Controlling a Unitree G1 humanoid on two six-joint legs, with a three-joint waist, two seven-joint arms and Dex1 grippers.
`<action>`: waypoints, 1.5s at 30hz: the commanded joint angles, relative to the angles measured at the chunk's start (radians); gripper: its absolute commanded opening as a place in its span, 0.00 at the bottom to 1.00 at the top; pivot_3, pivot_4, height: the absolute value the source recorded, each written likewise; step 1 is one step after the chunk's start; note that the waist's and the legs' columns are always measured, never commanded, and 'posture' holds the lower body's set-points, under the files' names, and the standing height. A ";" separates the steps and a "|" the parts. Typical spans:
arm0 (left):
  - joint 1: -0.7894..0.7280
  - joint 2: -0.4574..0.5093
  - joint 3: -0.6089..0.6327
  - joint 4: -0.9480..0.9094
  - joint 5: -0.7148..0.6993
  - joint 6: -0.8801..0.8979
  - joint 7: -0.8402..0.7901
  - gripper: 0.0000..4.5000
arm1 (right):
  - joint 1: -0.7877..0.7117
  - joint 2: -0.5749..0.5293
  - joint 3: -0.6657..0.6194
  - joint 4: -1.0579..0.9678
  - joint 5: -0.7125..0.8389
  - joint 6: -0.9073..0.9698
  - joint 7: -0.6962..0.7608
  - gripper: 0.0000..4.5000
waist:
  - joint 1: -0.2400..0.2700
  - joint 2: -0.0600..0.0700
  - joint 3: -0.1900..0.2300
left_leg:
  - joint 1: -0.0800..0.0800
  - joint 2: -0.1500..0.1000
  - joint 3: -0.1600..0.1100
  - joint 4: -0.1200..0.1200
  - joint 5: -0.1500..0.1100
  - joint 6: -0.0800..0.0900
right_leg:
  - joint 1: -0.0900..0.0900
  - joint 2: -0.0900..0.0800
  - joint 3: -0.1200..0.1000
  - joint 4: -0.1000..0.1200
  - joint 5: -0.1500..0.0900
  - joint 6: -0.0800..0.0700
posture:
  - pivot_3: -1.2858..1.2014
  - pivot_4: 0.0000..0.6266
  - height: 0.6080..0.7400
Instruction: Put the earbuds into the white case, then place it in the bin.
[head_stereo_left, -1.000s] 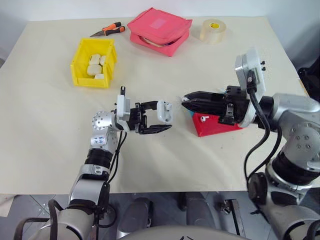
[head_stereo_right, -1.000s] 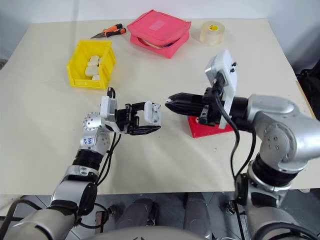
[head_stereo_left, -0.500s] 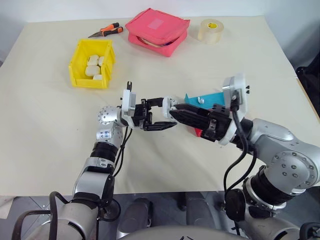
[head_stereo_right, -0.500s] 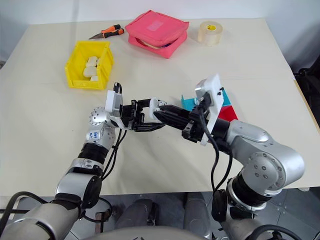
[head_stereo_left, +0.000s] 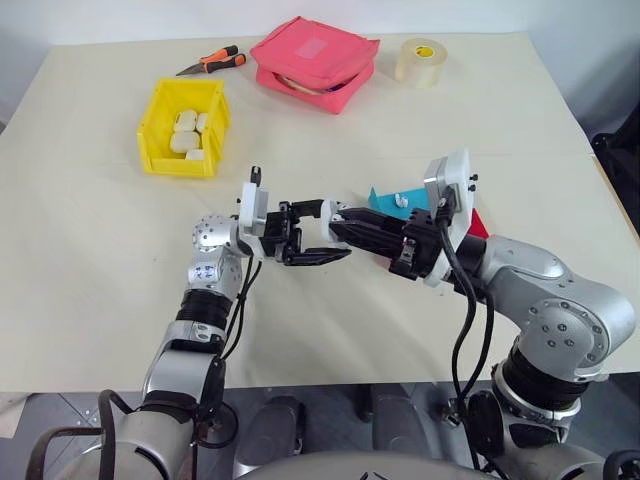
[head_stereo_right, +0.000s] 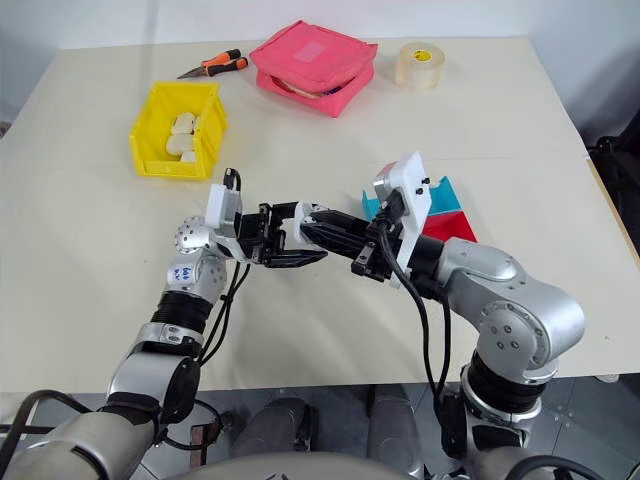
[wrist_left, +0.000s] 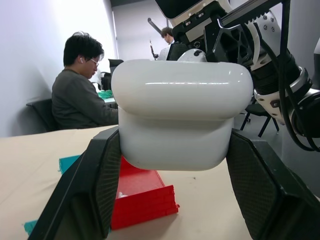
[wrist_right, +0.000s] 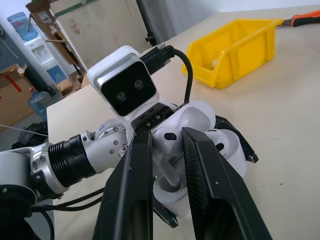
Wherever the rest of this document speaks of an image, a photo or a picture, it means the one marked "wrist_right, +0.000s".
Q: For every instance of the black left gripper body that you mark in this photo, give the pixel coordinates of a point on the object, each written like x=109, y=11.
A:
x=150, y=117

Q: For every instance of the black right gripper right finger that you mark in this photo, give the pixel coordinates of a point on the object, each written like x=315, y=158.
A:
x=220, y=200

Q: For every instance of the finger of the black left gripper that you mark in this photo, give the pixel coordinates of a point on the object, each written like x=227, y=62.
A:
x=166, y=217
x=246, y=150

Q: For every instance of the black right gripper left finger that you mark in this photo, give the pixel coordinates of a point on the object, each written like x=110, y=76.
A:
x=130, y=195

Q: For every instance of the yellow plastic storage bin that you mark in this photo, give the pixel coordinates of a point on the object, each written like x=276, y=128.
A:
x=245, y=50

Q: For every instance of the cardboard box with red tape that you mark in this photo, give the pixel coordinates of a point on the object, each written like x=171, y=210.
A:
x=12, y=100

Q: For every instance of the black stand pole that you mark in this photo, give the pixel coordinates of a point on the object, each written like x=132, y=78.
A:
x=150, y=22

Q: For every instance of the large wooden board crate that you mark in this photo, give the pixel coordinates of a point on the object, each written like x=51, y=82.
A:
x=100, y=27

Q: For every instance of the blue water cooler bottle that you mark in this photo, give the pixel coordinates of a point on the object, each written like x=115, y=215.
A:
x=21, y=25
x=40, y=103

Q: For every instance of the black bag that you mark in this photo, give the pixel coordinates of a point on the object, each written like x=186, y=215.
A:
x=30, y=135

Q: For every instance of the white water dispenser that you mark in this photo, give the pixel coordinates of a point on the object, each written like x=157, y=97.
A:
x=41, y=53

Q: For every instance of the orange black pliers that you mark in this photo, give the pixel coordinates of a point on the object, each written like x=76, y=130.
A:
x=305, y=18

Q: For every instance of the left robot arm with camera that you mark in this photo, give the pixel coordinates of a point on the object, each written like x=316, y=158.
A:
x=187, y=75

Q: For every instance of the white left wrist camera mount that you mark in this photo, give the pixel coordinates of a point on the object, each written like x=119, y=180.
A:
x=110, y=62

